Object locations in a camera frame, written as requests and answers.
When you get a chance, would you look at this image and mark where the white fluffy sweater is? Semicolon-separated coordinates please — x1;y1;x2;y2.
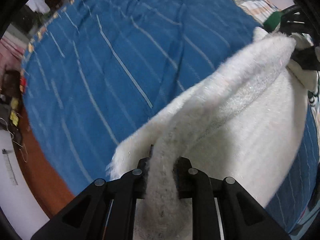
109;27;319;239

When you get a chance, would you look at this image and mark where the green striped folded garment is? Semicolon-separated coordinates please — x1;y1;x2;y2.
263;11;283;33

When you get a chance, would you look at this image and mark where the blue striped plaid bedsheet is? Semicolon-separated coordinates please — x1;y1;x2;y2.
22;0;319;239

